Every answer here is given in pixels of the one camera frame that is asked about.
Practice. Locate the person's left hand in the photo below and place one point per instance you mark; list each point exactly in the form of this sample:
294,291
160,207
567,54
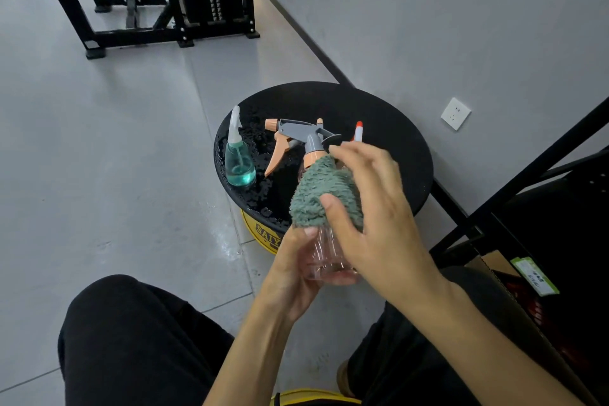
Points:
285,282

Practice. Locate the person's right hand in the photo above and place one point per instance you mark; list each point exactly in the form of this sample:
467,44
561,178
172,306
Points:
390,239

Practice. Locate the green cleaning cloth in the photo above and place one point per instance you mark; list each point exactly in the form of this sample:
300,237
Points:
323,187

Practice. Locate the pink bottle orange white nozzle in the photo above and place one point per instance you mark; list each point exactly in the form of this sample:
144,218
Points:
358,133

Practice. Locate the green spray bottle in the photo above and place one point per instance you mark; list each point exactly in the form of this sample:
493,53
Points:
240,170

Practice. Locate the black metal rack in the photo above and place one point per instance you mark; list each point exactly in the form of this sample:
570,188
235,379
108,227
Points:
561,215

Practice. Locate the person's light shoe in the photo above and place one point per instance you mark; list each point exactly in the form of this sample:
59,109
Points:
343,379

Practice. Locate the yellow barrel base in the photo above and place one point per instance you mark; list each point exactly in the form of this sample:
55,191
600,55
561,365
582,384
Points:
259,234

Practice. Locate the round black table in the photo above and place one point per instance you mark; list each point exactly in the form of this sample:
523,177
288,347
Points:
404,149

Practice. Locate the brown cardboard box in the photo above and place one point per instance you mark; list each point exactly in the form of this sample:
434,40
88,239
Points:
495,262

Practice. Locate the yellow round stool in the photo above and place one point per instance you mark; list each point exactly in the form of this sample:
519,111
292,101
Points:
309,395

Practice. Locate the green white label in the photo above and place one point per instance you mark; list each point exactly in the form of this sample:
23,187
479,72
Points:
535,276

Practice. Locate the white wall socket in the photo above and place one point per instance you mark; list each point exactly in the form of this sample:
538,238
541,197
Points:
456,113

